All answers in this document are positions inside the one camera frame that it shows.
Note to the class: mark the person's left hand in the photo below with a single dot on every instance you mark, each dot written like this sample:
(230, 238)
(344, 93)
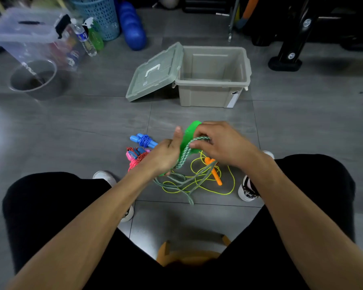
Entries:
(163, 155)

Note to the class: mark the person's right hand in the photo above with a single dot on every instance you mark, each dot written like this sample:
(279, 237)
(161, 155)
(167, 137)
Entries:
(230, 144)

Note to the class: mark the grey plastic storage box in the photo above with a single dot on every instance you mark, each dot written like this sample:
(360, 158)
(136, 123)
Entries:
(202, 99)

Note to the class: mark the person's right forearm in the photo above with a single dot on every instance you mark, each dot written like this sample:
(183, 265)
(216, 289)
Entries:
(314, 226)

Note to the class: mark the person's left forearm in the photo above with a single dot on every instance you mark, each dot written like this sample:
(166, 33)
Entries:
(72, 235)

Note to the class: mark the grey-green box lid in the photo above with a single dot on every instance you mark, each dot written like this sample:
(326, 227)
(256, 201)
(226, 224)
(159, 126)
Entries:
(151, 78)

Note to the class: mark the person's right leg black trousers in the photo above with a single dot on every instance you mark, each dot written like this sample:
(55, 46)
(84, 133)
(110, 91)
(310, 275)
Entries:
(323, 178)

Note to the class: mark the person's leg black trousers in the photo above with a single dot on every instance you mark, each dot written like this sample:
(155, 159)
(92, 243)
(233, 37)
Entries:
(33, 208)
(323, 178)

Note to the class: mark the person's left leg black trousers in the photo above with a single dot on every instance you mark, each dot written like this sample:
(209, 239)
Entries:
(33, 208)

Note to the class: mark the white right shoe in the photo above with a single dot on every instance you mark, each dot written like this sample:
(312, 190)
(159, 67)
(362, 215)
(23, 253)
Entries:
(245, 194)

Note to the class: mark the white shoe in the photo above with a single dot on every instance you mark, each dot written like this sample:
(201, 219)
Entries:
(104, 175)
(245, 194)

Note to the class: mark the white left shoe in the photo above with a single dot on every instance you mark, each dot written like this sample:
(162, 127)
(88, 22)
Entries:
(104, 175)

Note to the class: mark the wooden stool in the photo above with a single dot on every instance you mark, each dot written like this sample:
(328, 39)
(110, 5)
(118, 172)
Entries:
(163, 256)

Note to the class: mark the black dumbbell rack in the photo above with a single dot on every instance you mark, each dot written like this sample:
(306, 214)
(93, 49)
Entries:
(290, 51)

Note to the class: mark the grey metal bowl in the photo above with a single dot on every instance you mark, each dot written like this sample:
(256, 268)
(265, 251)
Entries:
(56, 92)

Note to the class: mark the clear water bottle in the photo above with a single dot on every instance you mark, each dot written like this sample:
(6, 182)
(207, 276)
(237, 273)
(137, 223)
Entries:
(88, 47)

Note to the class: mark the green spray bottle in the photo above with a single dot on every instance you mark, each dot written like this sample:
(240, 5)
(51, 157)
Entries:
(96, 41)

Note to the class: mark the orange and green foam stick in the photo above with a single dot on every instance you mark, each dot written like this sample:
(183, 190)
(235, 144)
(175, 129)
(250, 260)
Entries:
(247, 12)

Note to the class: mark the light blue mesh basket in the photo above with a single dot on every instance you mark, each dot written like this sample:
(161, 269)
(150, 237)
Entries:
(101, 19)

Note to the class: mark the beige exercise ball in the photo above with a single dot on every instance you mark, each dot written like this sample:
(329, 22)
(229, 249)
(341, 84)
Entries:
(168, 1)

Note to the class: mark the clear plastic lidded bin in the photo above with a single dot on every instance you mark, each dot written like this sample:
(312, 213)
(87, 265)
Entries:
(21, 36)

